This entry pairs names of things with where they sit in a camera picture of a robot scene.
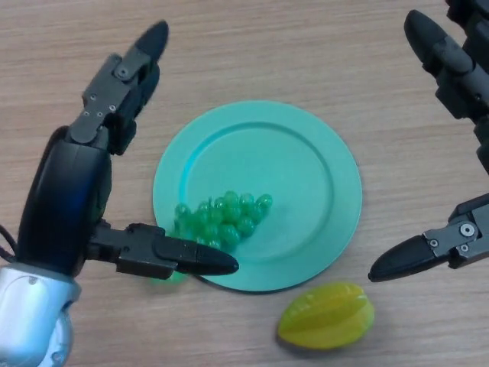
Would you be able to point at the green grapes bunch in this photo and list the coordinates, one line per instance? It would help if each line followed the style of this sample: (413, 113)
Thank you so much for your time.
(225, 218)

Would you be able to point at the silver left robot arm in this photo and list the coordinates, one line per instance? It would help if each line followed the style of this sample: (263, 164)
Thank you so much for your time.
(23, 302)

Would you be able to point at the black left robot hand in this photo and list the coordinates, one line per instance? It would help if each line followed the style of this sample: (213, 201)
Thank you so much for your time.
(65, 199)

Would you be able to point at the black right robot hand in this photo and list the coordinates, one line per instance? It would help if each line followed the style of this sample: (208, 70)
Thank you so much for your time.
(454, 72)

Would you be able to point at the round green plate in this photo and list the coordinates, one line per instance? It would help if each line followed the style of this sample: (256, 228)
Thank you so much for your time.
(275, 160)

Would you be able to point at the yellow starfruit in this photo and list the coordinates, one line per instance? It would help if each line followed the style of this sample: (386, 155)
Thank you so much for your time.
(324, 321)

